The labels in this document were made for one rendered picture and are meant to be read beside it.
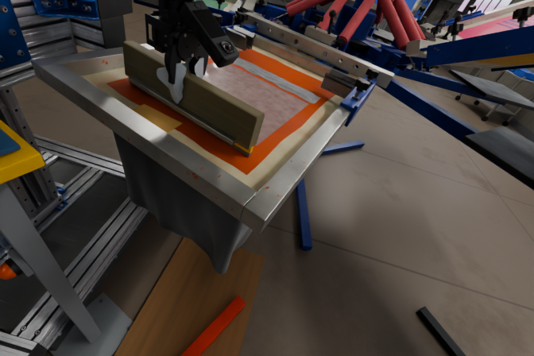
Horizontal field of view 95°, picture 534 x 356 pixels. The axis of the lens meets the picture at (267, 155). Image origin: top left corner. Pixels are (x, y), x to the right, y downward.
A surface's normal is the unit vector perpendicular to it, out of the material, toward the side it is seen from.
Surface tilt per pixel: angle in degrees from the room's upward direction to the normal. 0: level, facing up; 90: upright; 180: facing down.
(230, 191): 0
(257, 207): 0
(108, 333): 0
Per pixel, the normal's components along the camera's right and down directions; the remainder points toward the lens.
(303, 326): 0.25, -0.74
